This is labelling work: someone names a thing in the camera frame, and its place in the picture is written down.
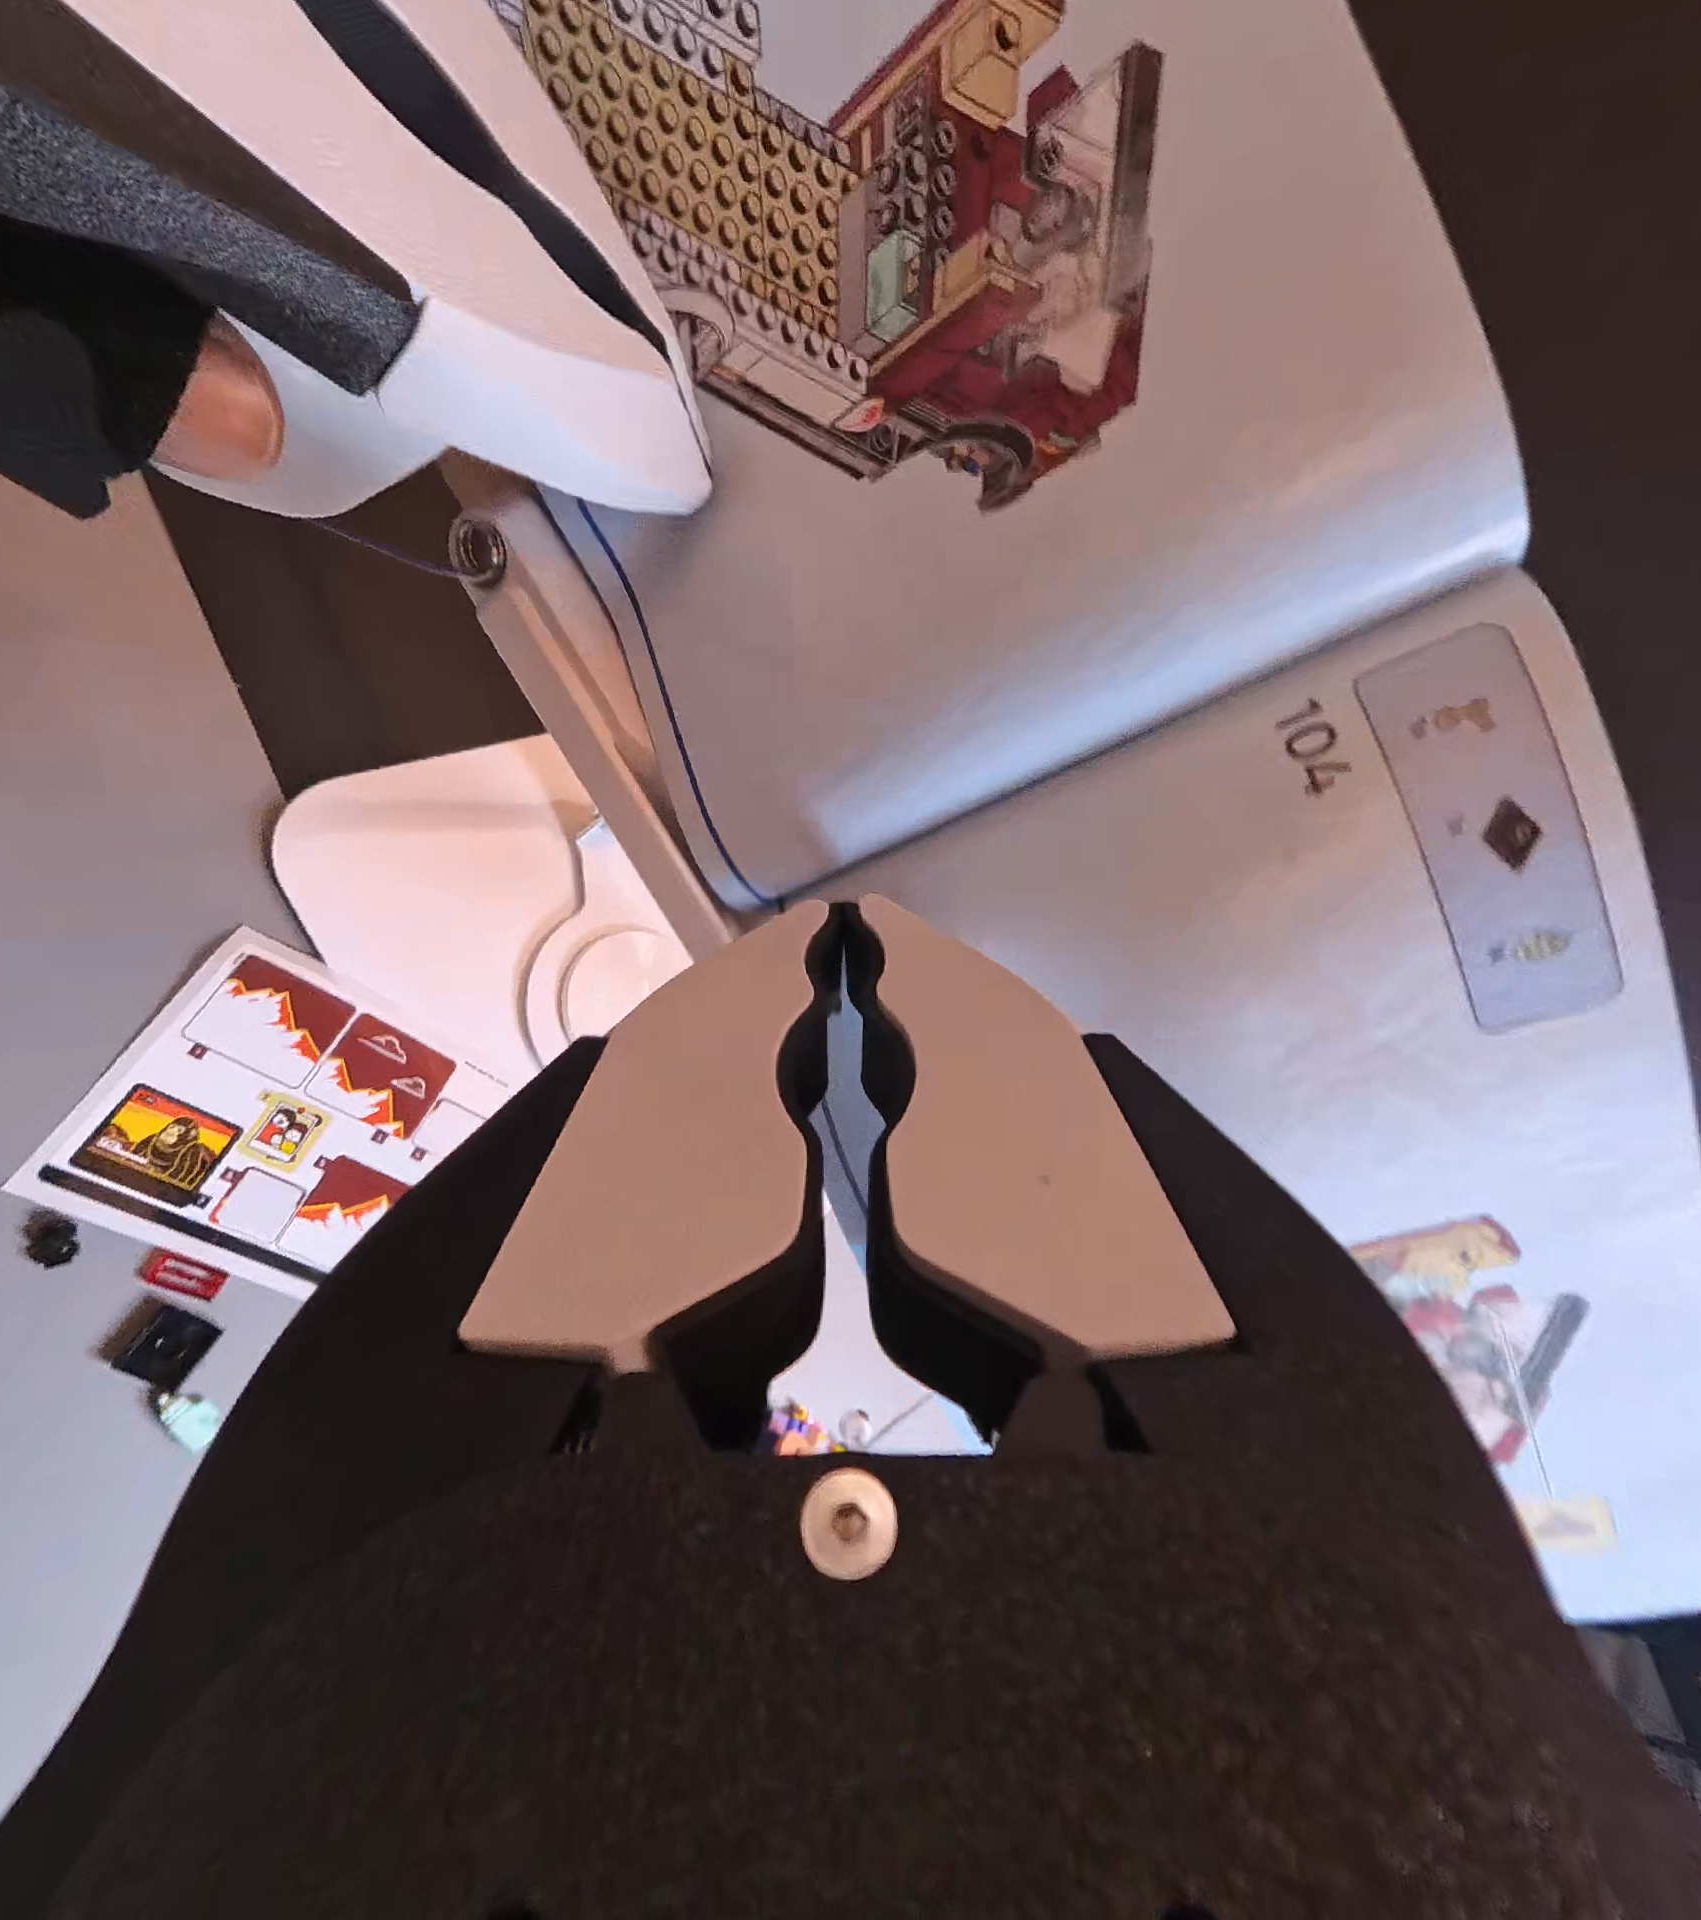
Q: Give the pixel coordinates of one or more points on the sticker sheet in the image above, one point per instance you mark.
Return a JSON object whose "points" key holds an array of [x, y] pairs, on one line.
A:
{"points": [[264, 1110]]}

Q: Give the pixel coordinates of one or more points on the dark brown board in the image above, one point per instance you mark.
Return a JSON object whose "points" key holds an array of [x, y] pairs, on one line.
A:
{"points": [[1690, 450]]}

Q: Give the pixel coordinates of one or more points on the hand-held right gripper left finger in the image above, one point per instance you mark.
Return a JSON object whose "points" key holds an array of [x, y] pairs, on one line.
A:
{"points": [[671, 1171]]}

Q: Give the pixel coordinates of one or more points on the white book stand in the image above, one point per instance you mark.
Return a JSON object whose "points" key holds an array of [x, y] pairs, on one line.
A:
{"points": [[414, 841]]}

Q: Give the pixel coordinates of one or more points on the purple yellow toy figure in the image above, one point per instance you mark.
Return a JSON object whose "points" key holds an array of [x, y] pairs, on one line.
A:
{"points": [[791, 1433]]}

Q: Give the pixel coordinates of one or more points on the instruction booklet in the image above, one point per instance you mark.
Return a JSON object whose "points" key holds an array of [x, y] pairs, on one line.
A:
{"points": [[1239, 450]]}

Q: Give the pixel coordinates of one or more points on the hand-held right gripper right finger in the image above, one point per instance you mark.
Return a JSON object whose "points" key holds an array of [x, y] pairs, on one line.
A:
{"points": [[1045, 1201]]}

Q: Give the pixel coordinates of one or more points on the mint green brick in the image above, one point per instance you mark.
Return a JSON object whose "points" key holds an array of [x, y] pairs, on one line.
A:
{"points": [[190, 1421]]}

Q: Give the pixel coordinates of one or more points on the person's left hand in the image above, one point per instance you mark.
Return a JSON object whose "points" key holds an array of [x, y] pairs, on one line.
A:
{"points": [[229, 405]]}

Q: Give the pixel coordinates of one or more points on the small black brick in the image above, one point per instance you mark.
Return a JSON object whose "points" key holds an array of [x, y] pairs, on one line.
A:
{"points": [[48, 1239]]}

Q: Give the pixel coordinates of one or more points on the black cube brick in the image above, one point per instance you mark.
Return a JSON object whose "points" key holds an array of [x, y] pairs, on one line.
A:
{"points": [[168, 1343]]}

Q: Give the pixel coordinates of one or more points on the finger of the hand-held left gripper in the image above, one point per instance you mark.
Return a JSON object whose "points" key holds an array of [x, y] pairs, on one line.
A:
{"points": [[281, 121], [580, 434]]}

